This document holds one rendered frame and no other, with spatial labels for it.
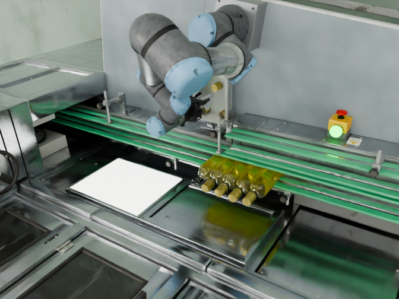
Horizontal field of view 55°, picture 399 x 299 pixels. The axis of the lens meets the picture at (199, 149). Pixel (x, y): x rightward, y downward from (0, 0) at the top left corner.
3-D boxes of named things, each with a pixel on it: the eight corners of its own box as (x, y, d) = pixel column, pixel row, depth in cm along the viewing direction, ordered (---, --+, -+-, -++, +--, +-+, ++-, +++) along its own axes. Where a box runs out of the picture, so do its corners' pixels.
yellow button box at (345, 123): (332, 129, 150) (326, 136, 145) (334, 111, 147) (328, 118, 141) (350, 133, 147) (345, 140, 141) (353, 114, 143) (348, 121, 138)
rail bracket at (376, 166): (374, 158, 133) (366, 175, 123) (378, 139, 129) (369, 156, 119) (386, 161, 131) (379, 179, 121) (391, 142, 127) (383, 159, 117)
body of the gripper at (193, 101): (187, 113, 160) (170, 124, 151) (187, 94, 156) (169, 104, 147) (203, 117, 157) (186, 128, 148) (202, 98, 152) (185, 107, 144)
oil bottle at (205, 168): (222, 158, 170) (196, 180, 155) (222, 146, 168) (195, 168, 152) (233, 161, 168) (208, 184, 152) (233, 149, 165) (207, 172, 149)
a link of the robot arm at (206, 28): (217, 3, 135) (196, 6, 125) (241, 31, 134) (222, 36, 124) (198, 28, 143) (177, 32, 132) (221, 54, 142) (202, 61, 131)
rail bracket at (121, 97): (129, 110, 206) (98, 126, 189) (125, 80, 198) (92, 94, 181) (136, 112, 203) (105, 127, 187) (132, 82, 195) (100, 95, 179)
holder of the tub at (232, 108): (205, 121, 184) (196, 127, 179) (203, 66, 171) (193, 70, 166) (236, 129, 176) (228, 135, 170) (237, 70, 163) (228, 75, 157)
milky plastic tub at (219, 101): (203, 112, 182) (193, 118, 175) (202, 66, 171) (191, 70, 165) (236, 118, 173) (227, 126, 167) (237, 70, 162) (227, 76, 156)
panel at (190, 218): (119, 160, 197) (66, 193, 172) (117, 155, 195) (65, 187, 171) (284, 215, 152) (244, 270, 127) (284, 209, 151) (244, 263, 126)
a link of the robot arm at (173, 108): (162, 84, 127) (148, 104, 135) (183, 110, 126) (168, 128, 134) (176, 78, 133) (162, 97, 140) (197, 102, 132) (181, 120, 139)
